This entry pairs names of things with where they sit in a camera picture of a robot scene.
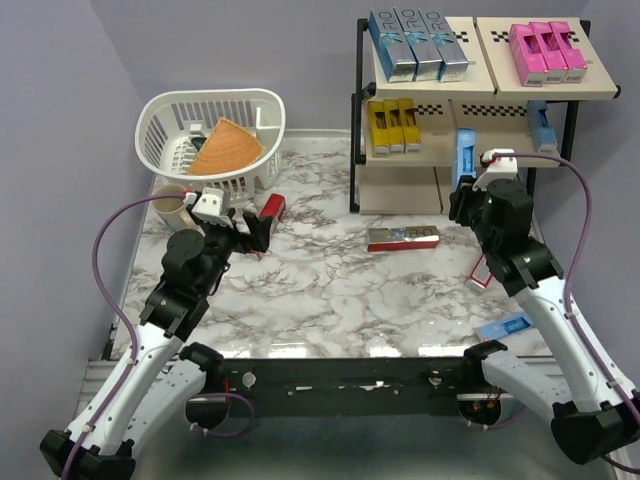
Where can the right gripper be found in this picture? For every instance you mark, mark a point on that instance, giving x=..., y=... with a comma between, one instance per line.
x=461, y=197

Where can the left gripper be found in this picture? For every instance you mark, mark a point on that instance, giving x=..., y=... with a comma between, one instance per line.
x=258, y=227

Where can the light blue toothpaste box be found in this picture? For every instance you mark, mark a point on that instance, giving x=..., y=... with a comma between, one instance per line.
x=464, y=156
x=543, y=134

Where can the yellow toothpaste box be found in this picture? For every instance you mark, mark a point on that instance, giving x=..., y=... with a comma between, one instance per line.
x=410, y=129
x=394, y=126
x=378, y=129

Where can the red white toothpaste box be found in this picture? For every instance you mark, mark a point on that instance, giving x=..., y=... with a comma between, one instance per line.
x=480, y=276

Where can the silver red toothpaste box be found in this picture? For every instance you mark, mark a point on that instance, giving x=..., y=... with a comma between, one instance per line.
x=402, y=238

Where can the silver blue toothpaste box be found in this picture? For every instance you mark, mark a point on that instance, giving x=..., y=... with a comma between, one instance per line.
x=425, y=52
x=395, y=56
x=454, y=62

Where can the pink toothpaste box horizontal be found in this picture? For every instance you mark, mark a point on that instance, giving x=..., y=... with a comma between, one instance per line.
x=526, y=53

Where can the light blue toothpaste box corner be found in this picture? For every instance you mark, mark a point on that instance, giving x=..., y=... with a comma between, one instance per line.
x=505, y=327

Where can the pink toothpaste box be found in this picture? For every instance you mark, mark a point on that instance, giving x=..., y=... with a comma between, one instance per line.
x=574, y=62
x=544, y=43

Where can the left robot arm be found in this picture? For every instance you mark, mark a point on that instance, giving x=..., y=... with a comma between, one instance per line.
x=162, y=370

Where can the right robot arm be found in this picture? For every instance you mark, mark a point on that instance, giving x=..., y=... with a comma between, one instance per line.
x=597, y=412

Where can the black three-tier shelf rack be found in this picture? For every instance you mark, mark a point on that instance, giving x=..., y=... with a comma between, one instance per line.
x=490, y=101

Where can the orange woven fan mat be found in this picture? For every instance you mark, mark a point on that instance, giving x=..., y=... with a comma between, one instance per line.
x=228, y=148

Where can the beige ceramic mug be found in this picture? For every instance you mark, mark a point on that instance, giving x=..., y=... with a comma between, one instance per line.
x=172, y=211

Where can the white plastic basket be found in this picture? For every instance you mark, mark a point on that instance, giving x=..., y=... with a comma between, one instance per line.
x=170, y=121

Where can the black item in basket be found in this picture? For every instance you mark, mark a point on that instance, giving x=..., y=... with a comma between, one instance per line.
x=196, y=140

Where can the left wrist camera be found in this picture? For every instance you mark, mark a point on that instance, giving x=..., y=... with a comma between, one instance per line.
x=211, y=206

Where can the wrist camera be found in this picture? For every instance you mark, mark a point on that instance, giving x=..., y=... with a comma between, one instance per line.
x=499, y=163
x=211, y=206

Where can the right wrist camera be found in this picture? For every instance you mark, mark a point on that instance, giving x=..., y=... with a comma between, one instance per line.
x=499, y=163

